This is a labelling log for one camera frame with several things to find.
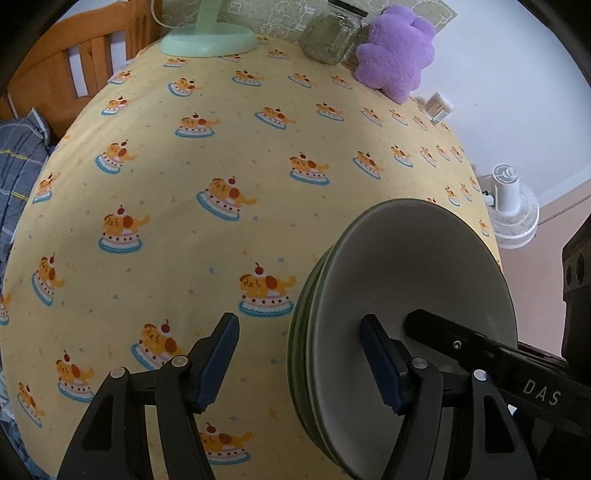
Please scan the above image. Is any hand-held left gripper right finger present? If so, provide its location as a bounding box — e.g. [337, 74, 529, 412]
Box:
[360, 314, 539, 480]

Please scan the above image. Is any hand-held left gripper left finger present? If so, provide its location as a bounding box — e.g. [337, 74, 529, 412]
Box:
[55, 312, 241, 480]

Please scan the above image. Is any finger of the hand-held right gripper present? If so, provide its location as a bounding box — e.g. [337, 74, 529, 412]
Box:
[403, 308, 502, 371]

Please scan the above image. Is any yellow printed tablecloth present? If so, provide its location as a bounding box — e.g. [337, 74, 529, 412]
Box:
[0, 34, 504, 480]

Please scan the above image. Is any white desk fan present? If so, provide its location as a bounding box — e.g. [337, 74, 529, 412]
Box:
[480, 164, 541, 250]

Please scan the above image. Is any beige door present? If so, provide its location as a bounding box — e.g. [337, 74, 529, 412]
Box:
[499, 178, 591, 296]

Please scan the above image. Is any toothpick container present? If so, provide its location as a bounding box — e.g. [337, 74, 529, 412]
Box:
[424, 91, 455, 125]

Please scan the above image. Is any grey plaid pillow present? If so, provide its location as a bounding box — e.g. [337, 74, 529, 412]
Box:
[0, 108, 54, 264]

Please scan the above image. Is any purple plush toy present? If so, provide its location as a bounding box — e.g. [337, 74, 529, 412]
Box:
[355, 4, 437, 104]

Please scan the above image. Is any green desk fan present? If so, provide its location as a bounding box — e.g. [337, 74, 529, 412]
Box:
[159, 0, 257, 58]

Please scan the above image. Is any glass jar with dark lid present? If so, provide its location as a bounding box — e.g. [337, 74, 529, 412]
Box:
[300, 0, 370, 65]

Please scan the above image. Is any wooden bed headboard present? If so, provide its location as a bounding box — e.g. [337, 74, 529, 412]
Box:
[0, 0, 162, 134]

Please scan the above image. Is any green patterned placemat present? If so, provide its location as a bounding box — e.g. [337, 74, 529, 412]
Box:
[217, 0, 459, 38]

